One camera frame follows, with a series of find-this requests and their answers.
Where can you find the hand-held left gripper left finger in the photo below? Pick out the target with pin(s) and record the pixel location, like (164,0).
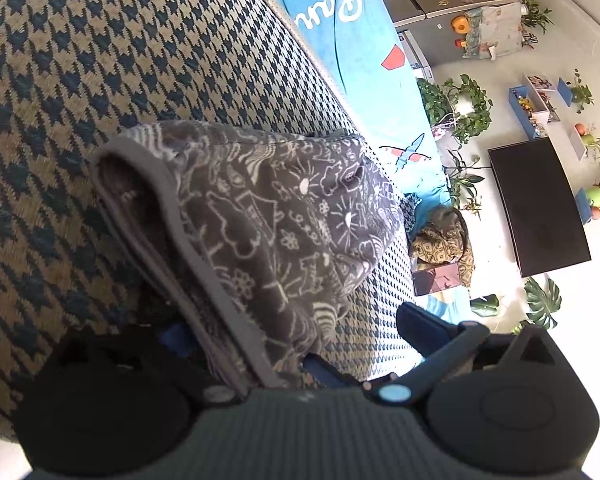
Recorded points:
(177,336)

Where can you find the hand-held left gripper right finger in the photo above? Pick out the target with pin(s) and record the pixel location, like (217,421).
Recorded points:
(420,325)

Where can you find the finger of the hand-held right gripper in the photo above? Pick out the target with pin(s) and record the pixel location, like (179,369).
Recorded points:
(330,369)

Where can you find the grey doodle-print fleece jacket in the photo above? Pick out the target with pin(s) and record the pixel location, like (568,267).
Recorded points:
(260,210)

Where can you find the brown patterned cushion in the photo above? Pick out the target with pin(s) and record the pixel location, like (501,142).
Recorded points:
(440,245)

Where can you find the monstera plant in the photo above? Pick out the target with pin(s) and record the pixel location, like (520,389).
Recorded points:
(542,300)

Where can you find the potted leafy plant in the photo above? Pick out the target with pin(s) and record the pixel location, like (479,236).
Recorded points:
(462,180)

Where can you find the black television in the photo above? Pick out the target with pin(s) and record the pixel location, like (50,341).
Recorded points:
(540,205)

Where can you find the potted pothos plant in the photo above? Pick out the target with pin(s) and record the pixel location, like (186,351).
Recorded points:
(460,105)

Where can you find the small white freezer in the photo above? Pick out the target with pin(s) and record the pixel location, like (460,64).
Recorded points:
(415,55)

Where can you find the houndstooth sofa seat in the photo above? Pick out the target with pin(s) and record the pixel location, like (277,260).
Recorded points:
(80,60)

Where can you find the orange fridge toy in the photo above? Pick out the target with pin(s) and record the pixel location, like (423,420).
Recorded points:
(460,25)

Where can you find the floral fridge cover cloth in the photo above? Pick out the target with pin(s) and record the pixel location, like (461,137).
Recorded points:
(495,30)

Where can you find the small potted plant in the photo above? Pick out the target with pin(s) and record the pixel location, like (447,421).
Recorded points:
(535,12)

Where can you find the white corner wall shelf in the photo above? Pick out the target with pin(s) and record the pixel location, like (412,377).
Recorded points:
(578,141)

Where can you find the small blue wall shelf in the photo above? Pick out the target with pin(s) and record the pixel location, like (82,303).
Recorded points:
(564,91)

